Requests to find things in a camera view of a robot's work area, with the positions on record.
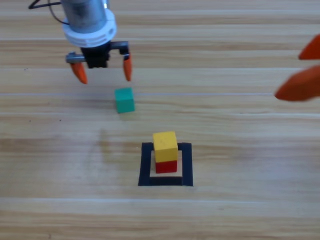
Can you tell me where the thin black cable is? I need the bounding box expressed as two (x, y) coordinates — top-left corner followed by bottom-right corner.
(48, 0), (70, 26)

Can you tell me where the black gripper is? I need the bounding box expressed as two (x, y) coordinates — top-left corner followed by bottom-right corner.
(65, 40), (133, 85)

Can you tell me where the black tape square outline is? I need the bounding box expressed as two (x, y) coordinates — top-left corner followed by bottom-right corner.
(137, 141), (194, 187)

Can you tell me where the thick black cable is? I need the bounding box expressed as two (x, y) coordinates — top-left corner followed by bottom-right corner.
(27, 0), (63, 10)

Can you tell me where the red wooden cube block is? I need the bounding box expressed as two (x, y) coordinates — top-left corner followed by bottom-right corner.
(155, 159), (178, 174)

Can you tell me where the white wrist mount ring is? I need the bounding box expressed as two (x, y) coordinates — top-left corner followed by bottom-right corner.
(61, 8), (118, 48)

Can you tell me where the yellow wooden cube block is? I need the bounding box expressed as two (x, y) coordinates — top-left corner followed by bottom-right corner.
(152, 131), (179, 163)

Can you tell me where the green wooden cube block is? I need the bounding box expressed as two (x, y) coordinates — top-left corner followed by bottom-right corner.
(114, 87), (136, 114)

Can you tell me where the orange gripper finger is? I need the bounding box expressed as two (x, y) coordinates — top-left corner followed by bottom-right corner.
(298, 33), (320, 61)
(274, 64), (320, 103)

